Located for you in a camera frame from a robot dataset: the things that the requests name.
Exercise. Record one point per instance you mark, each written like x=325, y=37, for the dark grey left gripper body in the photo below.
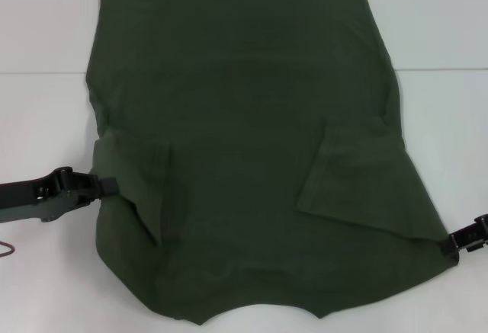
x=34, y=199

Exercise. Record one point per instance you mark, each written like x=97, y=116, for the dark green t-shirt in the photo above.
x=248, y=119

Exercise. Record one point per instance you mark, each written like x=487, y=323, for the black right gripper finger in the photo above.
x=478, y=247
x=472, y=235

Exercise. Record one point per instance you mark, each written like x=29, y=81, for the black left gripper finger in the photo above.
x=87, y=187

